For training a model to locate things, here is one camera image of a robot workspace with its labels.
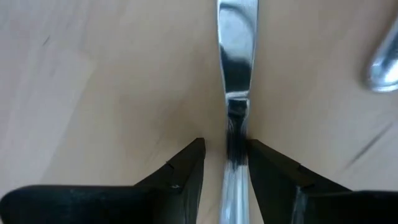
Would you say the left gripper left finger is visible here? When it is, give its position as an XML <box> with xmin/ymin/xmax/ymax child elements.
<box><xmin>0</xmin><ymin>138</ymin><xmax>206</xmax><ymax>224</ymax></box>

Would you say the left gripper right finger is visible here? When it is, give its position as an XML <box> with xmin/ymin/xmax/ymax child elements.
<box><xmin>246</xmin><ymin>138</ymin><xmax>398</xmax><ymax>224</ymax></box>

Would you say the metal knife handle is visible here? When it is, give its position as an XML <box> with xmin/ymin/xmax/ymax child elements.
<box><xmin>364</xmin><ymin>15</ymin><xmax>398</xmax><ymax>93</ymax></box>

